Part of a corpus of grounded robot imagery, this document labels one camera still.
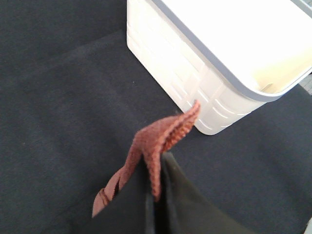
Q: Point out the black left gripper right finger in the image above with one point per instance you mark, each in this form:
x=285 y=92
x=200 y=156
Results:
x=182 y=209

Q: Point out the white bin with grey rim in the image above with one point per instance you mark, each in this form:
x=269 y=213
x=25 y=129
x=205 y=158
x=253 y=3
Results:
x=233 y=56

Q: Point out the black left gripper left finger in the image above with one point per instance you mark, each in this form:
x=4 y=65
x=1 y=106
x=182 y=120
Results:
x=130 y=212

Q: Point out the black fabric table mat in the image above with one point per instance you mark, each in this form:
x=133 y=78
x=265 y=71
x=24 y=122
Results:
x=72 y=96

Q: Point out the brown towel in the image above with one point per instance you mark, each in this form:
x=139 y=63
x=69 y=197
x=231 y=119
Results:
x=149 y=144

